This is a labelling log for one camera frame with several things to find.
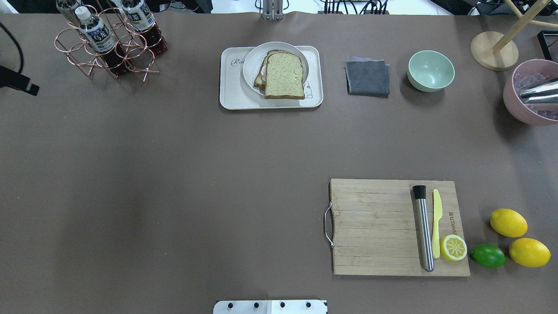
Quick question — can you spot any white round plate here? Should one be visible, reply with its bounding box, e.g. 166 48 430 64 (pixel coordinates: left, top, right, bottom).
242 41 309 100

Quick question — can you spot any yellow plastic knife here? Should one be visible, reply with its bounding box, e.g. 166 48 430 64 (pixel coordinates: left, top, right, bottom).
431 189 443 259

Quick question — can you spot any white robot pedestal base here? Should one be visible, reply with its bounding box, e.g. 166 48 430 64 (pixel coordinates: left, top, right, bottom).
213 299 328 314

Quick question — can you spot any bread slice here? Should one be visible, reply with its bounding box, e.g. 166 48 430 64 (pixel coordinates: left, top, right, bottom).
264 52 305 100
253 50 287 90

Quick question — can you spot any tea bottle two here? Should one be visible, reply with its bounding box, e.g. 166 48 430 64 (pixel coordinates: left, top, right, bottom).
121 0 168 55

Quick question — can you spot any steel ice scoop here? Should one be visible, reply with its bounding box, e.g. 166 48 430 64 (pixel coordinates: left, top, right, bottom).
519 78 558 111

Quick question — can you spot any cream rabbit tray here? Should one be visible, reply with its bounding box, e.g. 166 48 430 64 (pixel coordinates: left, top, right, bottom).
219 42 323 110

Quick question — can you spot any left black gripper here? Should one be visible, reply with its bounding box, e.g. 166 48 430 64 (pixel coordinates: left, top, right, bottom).
0 66 40 96

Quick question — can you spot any half lemon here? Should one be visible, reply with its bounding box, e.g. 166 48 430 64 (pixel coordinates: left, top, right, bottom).
440 234 468 262

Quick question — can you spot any steel muddler black tip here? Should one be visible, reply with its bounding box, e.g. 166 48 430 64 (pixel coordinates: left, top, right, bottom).
412 185 435 272

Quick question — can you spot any bread slice under egg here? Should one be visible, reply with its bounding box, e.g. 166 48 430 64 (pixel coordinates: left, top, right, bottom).
253 50 287 90

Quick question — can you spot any wine glass rack tray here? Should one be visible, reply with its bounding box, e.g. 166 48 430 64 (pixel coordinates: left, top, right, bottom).
537 30 558 62

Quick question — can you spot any yellow lemon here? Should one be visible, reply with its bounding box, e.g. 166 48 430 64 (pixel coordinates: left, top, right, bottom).
490 208 528 237
509 237 551 268

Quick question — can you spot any pink bowl with ice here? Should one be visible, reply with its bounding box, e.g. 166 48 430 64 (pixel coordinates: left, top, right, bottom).
504 59 558 126

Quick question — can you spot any yellow lemon left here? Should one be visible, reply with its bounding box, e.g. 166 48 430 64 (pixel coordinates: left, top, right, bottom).
490 208 528 237

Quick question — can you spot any green lime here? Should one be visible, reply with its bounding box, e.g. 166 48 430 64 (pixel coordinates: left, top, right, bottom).
470 244 507 269

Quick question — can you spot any tea bottle three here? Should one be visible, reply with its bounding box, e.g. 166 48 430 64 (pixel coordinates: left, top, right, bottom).
55 0 89 28

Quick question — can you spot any tea bottle one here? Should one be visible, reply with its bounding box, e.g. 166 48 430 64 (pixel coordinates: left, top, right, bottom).
75 6 128 75

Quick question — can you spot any yellow lemon right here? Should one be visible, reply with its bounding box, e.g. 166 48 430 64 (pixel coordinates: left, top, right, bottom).
509 237 551 268

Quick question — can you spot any grey folded cloth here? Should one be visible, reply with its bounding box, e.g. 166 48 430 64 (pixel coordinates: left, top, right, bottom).
344 56 391 97

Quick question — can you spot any mint green bowl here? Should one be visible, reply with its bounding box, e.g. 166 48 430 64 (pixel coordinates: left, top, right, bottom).
407 50 455 92

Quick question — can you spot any copper wire bottle rack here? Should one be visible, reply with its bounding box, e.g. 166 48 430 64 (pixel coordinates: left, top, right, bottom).
54 0 168 82

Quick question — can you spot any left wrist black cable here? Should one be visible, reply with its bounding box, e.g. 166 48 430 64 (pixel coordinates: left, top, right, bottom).
0 22 24 75

